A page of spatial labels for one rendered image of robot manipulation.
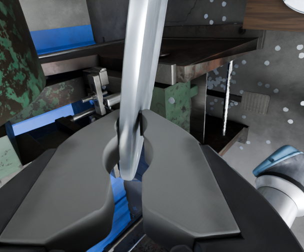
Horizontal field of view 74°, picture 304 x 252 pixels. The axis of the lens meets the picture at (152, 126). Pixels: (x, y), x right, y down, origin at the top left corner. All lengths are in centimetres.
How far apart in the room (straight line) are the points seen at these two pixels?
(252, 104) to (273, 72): 20
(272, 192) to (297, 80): 73
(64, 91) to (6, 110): 57
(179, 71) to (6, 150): 49
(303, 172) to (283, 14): 46
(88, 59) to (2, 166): 58
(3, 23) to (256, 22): 68
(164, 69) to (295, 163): 41
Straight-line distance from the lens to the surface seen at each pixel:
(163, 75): 64
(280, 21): 78
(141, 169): 69
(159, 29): 29
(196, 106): 102
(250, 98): 106
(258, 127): 130
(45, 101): 88
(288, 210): 52
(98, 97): 76
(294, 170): 56
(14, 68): 38
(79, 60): 97
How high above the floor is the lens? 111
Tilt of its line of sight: 38 degrees down
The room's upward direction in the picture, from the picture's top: 121 degrees counter-clockwise
